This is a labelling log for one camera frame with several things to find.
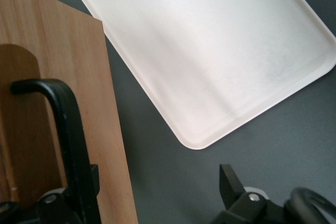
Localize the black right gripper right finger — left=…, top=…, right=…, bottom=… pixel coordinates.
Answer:
left=209, top=163, right=286, bottom=224

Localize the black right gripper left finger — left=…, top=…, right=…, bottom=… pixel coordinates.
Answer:
left=20, top=164, right=100, bottom=224

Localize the cream plastic tray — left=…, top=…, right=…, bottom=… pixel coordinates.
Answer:
left=78, top=0, right=336, bottom=151

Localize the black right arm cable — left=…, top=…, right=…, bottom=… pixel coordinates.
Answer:
left=285, top=186, right=336, bottom=224

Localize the wooden drawer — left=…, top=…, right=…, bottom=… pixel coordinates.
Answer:
left=0, top=0, right=139, bottom=224

